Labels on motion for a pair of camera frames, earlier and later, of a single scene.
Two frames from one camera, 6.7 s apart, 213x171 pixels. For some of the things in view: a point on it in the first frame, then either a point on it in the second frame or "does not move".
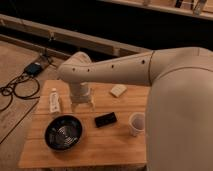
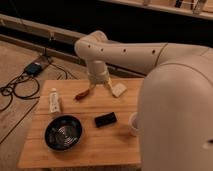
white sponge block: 118,89 does not move
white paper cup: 136,121 does not move
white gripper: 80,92 to 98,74
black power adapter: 33,69 does not move
